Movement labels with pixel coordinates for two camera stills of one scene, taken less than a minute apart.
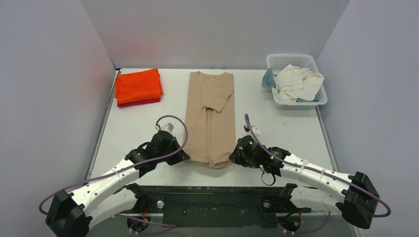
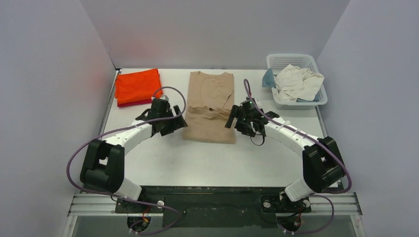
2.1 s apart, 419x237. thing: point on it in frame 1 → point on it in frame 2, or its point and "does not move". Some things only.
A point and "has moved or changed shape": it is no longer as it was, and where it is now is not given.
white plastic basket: x=307 y=61 does not move
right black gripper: x=236 y=154 → x=238 y=118
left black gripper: x=178 y=153 → x=168 y=121
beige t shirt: x=210 y=130 has moved or changed shape
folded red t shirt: x=138 y=102 does not move
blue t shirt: x=268 y=79 does not move
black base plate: x=219 y=206 does not move
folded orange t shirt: x=138 y=86 does not move
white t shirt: x=292 y=82 does not move
